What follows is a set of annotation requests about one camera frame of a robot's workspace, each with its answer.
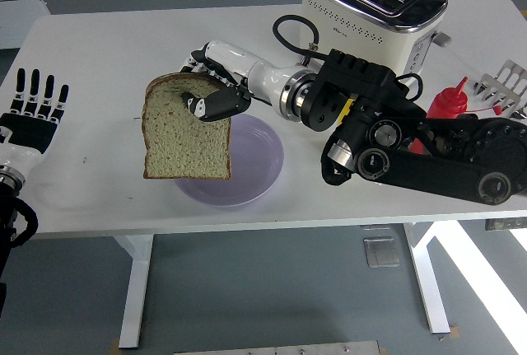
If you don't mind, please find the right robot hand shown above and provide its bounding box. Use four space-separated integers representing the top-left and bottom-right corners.
177 40 301 122

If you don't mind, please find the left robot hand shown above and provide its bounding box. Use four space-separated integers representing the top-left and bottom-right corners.
0 68 70 175

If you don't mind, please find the purple round plate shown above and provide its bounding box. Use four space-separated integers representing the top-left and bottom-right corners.
172 114 285 208

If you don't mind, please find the brown-crusted bread slice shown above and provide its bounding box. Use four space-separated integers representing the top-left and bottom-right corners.
142 73 233 181

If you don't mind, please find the cream white two-slot toaster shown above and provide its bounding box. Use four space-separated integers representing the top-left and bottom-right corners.
299 0 453 80

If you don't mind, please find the yellow squeeze bottle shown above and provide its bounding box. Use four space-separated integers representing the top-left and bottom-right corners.
336 98 356 120

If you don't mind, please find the white slatted cart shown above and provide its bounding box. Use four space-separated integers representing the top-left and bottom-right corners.
0 0 53 50

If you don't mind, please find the white table leg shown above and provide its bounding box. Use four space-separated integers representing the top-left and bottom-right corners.
113 234 156 350
402 222 450 334

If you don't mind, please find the red squeeze bottle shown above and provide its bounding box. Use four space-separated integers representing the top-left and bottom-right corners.
411 76 504 155

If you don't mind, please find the grey metal floor hatch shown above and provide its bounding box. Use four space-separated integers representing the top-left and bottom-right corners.
363 237 401 269

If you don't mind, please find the silver metal toast rack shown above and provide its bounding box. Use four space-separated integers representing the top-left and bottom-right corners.
472 59 527 120

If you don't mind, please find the grey table control panel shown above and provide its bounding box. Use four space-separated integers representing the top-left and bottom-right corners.
484 217 527 231

